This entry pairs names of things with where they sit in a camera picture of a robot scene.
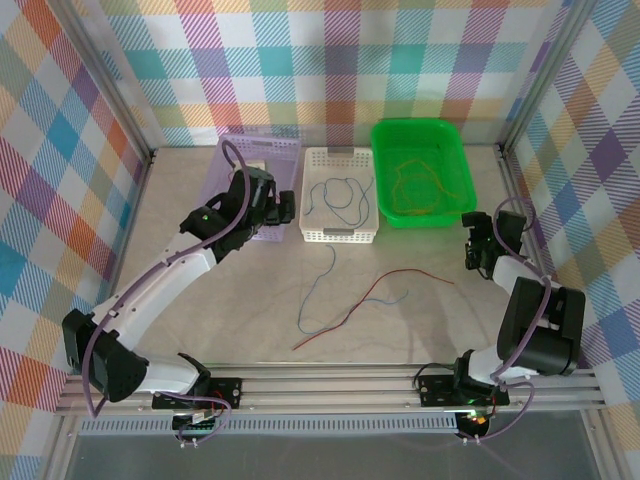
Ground thin blue wire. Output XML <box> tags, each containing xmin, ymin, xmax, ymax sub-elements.
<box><xmin>297</xmin><ymin>243</ymin><xmax>337</xmax><ymax>334</ymax></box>
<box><xmin>322</xmin><ymin>175</ymin><xmax>376</xmax><ymax>227</ymax></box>
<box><xmin>349</xmin><ymin>288</ymin><xmax>409</xmax><ymax>314</ymax></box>
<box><xmin>305</xmin><ymin>178</ymin><xmax>354</xmax><ymax>216</ymax></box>

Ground thin red wire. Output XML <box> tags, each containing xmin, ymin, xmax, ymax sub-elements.
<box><xmin>291</xmin><ymin>268</ymin><xmax>456</xmax><ymax>351</ymax></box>

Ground purple perforated plastic basket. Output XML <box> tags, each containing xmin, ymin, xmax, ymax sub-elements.
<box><xmin>202</xmin><ymin>132</ymin><xmax>302</xmax><ymax>245</ymax></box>

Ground white perforated plastic basket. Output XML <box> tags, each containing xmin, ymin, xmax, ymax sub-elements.
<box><xmin>298</xmin><ymin>146</ymin><xmax>380</xmax><ymax>245</ymax></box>

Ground green plastic mesh basket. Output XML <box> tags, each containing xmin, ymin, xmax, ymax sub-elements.
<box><xmin>370</xmin><ymin>117</ymin><xmax>479</xmax><ymax>230</ymax></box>

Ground orange controller board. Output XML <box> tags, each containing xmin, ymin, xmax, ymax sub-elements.
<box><xmin>459</xmin><ymin>409</ymin><xmax>494</xmax><ymax>441</ymax></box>

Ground green terminal controller board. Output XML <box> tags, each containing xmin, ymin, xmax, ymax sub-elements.
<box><xmin>172</xmin><ymin>409</ymin><xmax>224</xmax><ymax>446</ymax></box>

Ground aluminium table side rail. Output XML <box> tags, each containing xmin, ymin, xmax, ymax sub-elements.
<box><xmin>109</xmin><ymin>149</ymin><xmax>156</xmax><ymax>301</ymax></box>
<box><xmin>497</xmin><ymin>147</ymin><xmax>576</xmax><ymax>369</ymax></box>

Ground aluminium frame post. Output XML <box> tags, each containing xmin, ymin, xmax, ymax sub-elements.
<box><xmin>497</xmin><ymin>0</ymin><xmax>599</xmax><ymax>159</ymax></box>
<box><xmin>47</xmin><ymin>0</ymin><xmax>159</xmax><ymax>164</ymax></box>

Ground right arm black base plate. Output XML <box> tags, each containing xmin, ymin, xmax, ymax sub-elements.
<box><xmin>417</xmin><ymin>374</ymin><xmax>511</xmax><ymax>407</ymax></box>

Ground aluminium mounting rail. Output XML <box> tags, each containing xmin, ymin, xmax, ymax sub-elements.
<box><xmin>54</xmin><ymin>367</ymin><xmax>606</xmax><ymax>415</ymax></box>

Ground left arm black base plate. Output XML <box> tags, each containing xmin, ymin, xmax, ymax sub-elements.
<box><xmin>152</xmin><ymin>377</ymin><xmax>244</xmax><ymax>410</ymax></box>

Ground grey slotted cable duct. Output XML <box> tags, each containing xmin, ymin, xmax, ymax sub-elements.
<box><xmin>79</xmin><ymin>418</ymin><xmax>460</xmax><ymax>435</ymax></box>

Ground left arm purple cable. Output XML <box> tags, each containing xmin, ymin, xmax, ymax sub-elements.
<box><xmin>84</xmin><ymin>141</ymin><xmax>251</xmax><ymax>446</ymax></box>

